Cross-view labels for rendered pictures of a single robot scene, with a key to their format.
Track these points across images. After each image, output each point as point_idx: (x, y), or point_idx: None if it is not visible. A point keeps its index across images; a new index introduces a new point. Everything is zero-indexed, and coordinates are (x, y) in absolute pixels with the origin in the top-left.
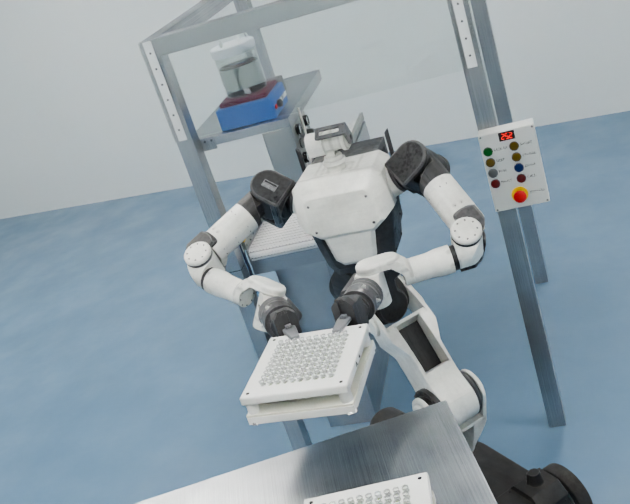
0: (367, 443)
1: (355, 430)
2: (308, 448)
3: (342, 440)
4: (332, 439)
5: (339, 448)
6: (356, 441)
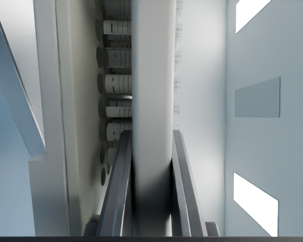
0: (30, 15)
1: (3, 27)
2: (37, 108)
3: (24, 54)
4: (22, 72)
5: (37, 60)
6: (26, 31)
